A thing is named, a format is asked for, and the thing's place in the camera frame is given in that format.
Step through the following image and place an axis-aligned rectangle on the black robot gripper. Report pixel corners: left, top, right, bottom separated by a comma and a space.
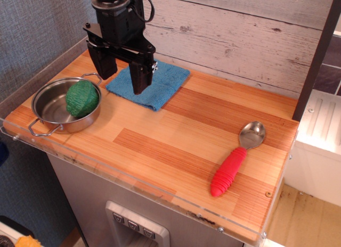
84, 9, 156, 95

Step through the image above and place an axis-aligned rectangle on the blue towel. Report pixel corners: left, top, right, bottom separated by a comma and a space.
106, 61, 190, 111

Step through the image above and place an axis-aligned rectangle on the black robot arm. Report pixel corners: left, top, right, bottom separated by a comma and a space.
83, 0, 157, 95

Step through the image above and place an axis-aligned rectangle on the green toy cabbage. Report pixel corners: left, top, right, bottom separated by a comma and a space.
66, 80, 99, 118

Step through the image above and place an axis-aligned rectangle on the grey toy fridge cabinet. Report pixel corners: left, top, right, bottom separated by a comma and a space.
48, 155, 243, 246

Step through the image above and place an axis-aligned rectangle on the silver dispenser panel with buttons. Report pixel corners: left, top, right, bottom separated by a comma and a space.
105, 201, 171, 246

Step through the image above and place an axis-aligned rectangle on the yellow object bottom left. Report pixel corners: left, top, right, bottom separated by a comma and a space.
14, 236, 42, 247

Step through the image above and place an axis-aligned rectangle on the white toy sink unit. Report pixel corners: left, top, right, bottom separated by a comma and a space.
284, 90, 340, 205

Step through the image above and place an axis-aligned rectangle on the clear acrylic edge guard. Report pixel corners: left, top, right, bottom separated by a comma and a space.
3, 115, 297, 246

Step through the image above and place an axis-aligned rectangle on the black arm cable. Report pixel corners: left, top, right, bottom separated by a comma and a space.
128, 0, 155, 23

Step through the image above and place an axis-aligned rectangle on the steel pot with handles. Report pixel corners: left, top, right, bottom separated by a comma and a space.
28, 73, 102, 137

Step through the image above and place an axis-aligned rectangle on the red handled metal spoon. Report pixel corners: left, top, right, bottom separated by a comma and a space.
210, 121, 266, 197

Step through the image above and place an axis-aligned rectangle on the dark vertical post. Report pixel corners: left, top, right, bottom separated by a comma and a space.
292, 0, 340, 121

